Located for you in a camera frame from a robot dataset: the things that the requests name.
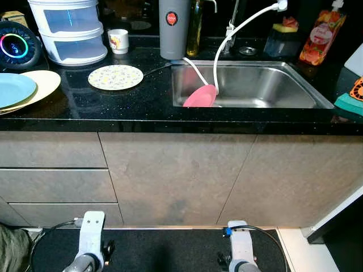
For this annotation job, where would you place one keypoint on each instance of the pink plate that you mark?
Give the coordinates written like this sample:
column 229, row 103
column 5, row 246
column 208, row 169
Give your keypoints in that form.
column 201, row 96

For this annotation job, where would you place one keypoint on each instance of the dark thin metal utensil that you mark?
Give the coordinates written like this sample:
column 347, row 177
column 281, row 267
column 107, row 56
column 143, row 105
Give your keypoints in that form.
column 159, row 68

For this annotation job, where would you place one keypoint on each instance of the beige drawer front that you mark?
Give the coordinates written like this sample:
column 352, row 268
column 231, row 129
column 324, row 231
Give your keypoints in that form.
column 51, row 150
column 62, row 214
column 57, row 186

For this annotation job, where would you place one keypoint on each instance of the dark sponge holder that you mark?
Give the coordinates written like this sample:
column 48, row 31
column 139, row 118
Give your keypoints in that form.
column 281, row 44

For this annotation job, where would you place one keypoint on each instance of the teal sponge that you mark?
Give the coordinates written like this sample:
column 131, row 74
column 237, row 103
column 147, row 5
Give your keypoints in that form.
column 349, row 106

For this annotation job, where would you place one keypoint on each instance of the stainless steel sink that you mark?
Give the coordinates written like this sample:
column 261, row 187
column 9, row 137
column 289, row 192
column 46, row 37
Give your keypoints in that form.
column 266, row 85

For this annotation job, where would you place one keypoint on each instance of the yellow cardboard box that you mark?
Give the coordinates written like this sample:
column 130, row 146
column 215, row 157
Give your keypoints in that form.
column 14, row 18

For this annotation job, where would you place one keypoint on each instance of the white printed cup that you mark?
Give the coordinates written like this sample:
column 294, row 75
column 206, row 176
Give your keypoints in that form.
column 118, row 42

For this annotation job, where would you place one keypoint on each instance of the black floor mat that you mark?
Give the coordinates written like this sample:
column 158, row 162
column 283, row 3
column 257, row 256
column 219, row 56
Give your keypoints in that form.
column 170, row 249

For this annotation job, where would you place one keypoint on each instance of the beige cabinet door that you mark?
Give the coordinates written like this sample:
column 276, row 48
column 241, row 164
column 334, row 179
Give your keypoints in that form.
column 283, row 170
column 176, row 175

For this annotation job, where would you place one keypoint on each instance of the grey metal faucet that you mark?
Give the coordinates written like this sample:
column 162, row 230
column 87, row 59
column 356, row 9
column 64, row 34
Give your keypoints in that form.
column 232, row 17

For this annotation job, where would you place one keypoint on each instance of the grey cylinder water filter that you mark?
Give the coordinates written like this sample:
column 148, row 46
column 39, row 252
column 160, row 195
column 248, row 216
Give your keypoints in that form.
column 173, row 39

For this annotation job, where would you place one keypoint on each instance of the light blue plate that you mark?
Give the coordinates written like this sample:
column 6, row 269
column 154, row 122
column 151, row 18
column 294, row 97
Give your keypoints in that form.
column 14, row 90

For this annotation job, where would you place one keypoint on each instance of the white flat panel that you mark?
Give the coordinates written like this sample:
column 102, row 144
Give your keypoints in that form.
column 354, row 59

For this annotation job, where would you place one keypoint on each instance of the yellow oil bottle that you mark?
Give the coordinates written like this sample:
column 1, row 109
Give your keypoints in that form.
column 194, row 34

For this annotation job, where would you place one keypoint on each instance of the cream plate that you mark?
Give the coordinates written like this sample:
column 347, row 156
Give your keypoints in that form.
column 48, row 82

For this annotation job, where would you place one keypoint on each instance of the white framed appliance door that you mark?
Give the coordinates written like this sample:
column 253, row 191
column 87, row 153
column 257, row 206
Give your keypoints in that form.
column 340, row 218

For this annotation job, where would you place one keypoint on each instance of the red scrubber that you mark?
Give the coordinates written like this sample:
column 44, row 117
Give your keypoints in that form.
column 291, row 22

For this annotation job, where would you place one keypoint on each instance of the white stacked storage drawers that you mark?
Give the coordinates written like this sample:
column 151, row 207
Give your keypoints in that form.
column 68, row 34

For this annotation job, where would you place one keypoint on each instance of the olive green cloth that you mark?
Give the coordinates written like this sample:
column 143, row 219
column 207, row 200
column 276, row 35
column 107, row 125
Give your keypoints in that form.
column 11, row 249

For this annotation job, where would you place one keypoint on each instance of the yellow sponge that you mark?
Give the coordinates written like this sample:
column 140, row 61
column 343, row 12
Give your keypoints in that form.
column 281, row 27

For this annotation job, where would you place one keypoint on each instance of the round metal drain cap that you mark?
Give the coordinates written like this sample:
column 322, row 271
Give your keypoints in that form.
column 247, row 51

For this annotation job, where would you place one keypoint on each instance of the orange perforated scrubber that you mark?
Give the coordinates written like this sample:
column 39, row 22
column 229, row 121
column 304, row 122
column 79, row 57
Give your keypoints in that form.
column 357, row 89

